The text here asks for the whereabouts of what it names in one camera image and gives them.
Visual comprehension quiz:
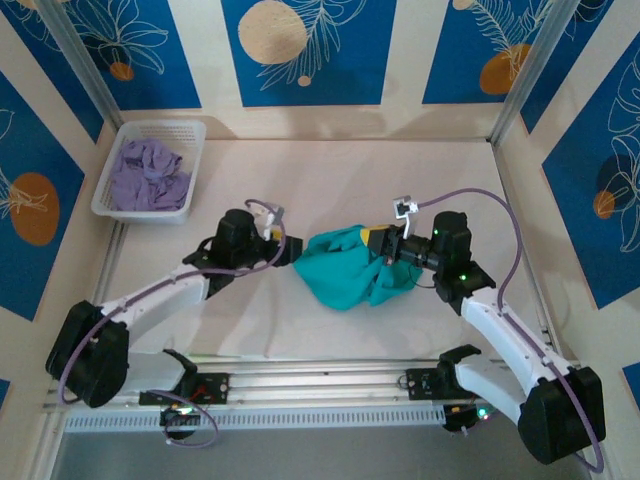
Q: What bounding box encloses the lavender crumpled garment pile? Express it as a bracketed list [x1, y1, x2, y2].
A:
[108, 138, 195, 212]

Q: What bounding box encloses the teal t-shirt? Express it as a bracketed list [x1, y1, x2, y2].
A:
[292, 223, 424, 314]

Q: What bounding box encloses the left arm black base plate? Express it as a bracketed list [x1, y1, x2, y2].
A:
[138, 372, 231, 406]

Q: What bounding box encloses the right aluminium side rail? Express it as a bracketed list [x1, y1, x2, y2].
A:
[492, 139, 566, 362]

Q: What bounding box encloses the aluminium frame post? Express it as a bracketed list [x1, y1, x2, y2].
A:
[489, 0, 584, 146]
[37, 0, 124, 132]

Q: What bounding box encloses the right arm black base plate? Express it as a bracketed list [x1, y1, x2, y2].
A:
[405, 367, 451, 401]

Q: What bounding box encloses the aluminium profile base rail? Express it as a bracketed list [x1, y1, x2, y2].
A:
[42, 357, 594, 414]

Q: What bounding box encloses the right aluminium frame post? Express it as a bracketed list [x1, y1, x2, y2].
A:
[489, 0, 584, 146]

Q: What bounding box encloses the right gripper thin black cable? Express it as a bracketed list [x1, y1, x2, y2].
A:
[407, 263, 437, 290]

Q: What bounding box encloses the white plastic lattice basket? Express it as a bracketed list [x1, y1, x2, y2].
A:
[90, 119, 208, 226]

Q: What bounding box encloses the white slotted cable duct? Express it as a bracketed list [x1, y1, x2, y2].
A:
[63, 403, 446, 434]

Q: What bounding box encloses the left aluminium side rail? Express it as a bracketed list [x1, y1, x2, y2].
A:
[97, 219, 127, 306]

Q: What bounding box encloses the left aluminium frame post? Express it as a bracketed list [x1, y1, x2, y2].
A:
[37, 0, 124, 132]

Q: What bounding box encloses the aluminium side rail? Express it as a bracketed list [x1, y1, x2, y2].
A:
[97, 219, 127, 306]
[492, 139, 566, 362]

